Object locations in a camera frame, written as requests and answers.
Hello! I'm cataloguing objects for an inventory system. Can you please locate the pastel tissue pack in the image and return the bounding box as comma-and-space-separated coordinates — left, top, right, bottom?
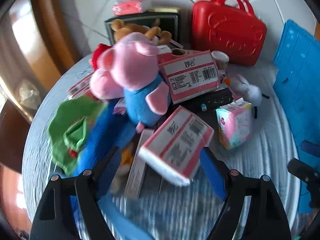
215, 97, 253, 150

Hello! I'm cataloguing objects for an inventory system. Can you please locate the blue plush toy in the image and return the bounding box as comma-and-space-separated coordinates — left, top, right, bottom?
72, 100, 125, 180

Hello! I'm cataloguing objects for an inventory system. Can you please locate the blue plastic crate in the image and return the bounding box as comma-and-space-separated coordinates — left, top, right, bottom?
272, 19, 320, 214

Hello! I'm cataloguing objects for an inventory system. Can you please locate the pink pig plush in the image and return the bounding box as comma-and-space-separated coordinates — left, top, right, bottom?
90, 32, 172, 133

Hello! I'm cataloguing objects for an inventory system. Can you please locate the pink packet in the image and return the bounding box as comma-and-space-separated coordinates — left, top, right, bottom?
112, 0, 152, 16

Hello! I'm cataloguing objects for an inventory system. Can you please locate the green plush toy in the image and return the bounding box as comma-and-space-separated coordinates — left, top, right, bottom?
47, 97, 108, 177

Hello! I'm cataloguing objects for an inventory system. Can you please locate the pink white carton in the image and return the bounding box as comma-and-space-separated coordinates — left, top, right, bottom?
158, 50, 222, 104
156, 44, 198, 63
138, 106, 215, 187
66, 74, 97, 100

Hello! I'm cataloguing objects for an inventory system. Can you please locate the clear plastic bag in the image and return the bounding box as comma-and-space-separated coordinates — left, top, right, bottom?
19, 79, 42, 105

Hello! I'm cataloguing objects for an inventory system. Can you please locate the black flat box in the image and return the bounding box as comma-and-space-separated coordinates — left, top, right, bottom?
172, 87, 234, 112

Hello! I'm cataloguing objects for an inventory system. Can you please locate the red plush hat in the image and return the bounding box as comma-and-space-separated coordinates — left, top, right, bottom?
90, 43, 110, 69

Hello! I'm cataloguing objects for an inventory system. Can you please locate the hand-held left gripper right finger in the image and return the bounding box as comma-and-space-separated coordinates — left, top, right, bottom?
200, 147, 292, 240

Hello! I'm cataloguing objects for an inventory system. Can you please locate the red toy suitcase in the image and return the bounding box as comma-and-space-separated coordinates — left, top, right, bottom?
191, 0, 267, 67

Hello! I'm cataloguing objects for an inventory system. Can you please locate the white plush toy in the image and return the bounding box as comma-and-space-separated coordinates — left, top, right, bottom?
224, 74, 270, 119

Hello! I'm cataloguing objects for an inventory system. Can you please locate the white long carton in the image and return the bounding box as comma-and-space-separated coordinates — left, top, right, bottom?
124, 129, 155, 200

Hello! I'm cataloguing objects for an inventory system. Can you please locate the brown teddy plush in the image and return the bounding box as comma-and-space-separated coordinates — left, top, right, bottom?
111, 19, 173, 47

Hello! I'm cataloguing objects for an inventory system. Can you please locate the paper cup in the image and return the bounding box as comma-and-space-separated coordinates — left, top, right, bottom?
211, 51, 230, 70

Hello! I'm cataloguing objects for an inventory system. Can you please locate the white striped tablecloth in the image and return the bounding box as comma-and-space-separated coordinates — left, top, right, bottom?
21, 52, 304, 240

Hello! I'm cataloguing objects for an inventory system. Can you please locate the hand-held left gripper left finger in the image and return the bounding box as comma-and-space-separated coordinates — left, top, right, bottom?
31, 145, 125, 240

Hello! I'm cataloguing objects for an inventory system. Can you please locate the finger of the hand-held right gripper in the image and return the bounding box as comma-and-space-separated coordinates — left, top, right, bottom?
301, 140, 320, 157
287, 158, 320, 208

